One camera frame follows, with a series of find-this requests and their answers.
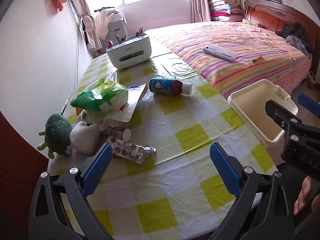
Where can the blue white plastic case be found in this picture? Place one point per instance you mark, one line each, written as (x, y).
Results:
(220, 51)

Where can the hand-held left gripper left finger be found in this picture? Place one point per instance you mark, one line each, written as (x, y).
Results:
(97, 167)

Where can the pale hanging garment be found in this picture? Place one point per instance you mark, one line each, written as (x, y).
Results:
(90, 35)

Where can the grey garment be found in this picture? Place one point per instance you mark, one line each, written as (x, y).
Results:
(297, 42)

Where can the white plush toy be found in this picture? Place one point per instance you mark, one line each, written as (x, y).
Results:
(83, 137)

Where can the green patterned pillow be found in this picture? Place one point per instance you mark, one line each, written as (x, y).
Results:
(250, 22)

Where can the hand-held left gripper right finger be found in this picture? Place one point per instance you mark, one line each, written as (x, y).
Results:
(225, 170)

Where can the white chopstick holder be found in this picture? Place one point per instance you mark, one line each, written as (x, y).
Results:
(130, 50)

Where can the silver pill blister pack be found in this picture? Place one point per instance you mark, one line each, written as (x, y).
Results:
(130, 151)

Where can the checked plastic tablecloth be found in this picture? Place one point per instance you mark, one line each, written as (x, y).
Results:
(175, 135)

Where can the bed with striped sheet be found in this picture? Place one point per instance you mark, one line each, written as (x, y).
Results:
(237, 45)

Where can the green plastic bag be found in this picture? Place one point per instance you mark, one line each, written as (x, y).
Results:
(105, 93)

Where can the wooden bed headboard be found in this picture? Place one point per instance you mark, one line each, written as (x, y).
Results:
(272, 15)

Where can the white medicine box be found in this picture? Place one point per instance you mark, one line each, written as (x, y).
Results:
(136, 97)

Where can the blue label drink bottle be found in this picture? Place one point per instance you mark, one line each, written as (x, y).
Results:
(167, 86)

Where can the black jacket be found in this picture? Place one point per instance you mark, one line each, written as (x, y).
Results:
(292, 30)

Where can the dark red wooden panel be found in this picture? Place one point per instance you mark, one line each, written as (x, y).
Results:
(15, 167)

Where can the cream plastic bin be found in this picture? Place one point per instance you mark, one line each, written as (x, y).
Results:
(252, 105)

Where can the stack of folded quilts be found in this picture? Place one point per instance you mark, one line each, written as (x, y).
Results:
(223, 2)

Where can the small pill bottle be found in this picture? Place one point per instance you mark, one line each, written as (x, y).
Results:
(118, 132)

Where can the pair of beige slippers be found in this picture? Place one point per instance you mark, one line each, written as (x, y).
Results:
(311, 76)

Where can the grey cabinet with cloth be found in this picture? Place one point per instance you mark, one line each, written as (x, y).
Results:
(118, 27)

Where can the green broccoli plush toy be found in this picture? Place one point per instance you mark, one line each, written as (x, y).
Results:
(57, 135)

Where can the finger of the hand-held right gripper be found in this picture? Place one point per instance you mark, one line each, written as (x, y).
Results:
(277, 112)
(308, 103)

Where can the person's right hand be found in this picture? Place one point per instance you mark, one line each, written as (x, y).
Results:
(306, 192)

